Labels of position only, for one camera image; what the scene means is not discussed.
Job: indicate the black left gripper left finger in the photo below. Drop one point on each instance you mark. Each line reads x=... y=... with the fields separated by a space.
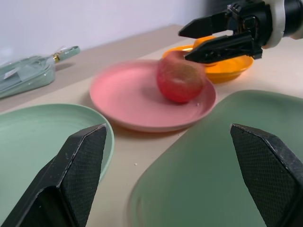
x=73 y=179

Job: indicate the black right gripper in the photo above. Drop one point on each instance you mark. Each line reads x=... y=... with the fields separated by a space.
x=256 y=19

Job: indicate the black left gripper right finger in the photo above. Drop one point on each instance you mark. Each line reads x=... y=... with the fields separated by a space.
x=267 y=170

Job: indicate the red apple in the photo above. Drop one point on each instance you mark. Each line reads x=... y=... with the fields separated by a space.
x=180 y=82

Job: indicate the orange round plate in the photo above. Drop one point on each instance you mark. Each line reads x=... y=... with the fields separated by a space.
x=227 y=71

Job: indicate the light green round plate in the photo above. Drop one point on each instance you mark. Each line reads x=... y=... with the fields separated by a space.
x=35 y=134

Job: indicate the dark green oblong plate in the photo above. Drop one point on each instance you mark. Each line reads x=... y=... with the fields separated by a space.
x=203 y=165

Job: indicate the pink round plate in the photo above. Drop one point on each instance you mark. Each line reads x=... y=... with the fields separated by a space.
x=127 y=99

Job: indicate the green item in plastic bag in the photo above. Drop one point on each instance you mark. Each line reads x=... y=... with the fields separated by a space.
x=23 y=75

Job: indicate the orange fruit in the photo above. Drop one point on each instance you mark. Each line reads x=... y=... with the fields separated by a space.
x=203 y=40

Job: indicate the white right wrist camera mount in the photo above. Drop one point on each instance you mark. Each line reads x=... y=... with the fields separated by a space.
x=277 y=23

